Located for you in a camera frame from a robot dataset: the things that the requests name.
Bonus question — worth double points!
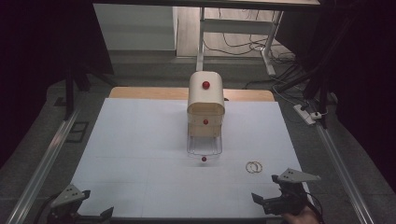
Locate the white power strip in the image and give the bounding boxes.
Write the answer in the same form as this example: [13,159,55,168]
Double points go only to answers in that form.
[292,104,318,126]

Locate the black floor cables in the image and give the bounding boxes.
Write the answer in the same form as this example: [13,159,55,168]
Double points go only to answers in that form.
[204,8,297,91]

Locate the clear drawer with red knob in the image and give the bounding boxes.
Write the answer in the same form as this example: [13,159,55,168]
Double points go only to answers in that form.
[186,133,223,163]

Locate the white desk frame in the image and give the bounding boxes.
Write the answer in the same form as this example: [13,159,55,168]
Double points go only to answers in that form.
[195,7,285,77]

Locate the black floor frame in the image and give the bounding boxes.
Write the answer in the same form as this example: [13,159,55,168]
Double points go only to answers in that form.
[65,120,91,144]

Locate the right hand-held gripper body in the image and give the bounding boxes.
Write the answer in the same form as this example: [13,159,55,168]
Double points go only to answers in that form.
[271,167,322,217]

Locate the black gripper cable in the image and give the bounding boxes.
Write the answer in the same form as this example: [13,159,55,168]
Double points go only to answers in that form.
[306,191,326,224]

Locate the person's right hand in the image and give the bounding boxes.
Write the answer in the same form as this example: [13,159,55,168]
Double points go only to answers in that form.
[280,205,321,224]

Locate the white table cover sheet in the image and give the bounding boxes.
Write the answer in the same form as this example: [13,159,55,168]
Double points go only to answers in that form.
[70,97,312,219]

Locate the black metal stand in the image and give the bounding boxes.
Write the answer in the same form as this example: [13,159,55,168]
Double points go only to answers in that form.
[62,60,118,121]
[275,8,359,130]

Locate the black curtain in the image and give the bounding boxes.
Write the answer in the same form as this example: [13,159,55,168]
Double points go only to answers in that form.
[275,0,396,194]
[0,0,115,169]

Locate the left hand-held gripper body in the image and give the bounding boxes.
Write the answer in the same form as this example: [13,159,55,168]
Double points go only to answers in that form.
[46,184,92,224]

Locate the aluminium rail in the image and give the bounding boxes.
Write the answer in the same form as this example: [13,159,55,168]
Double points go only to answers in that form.
[316,122,376,224]
[5,105,82,224]

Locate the cream jewelry box red knobs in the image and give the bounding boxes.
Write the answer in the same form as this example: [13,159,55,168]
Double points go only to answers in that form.
[186,70,226,139]

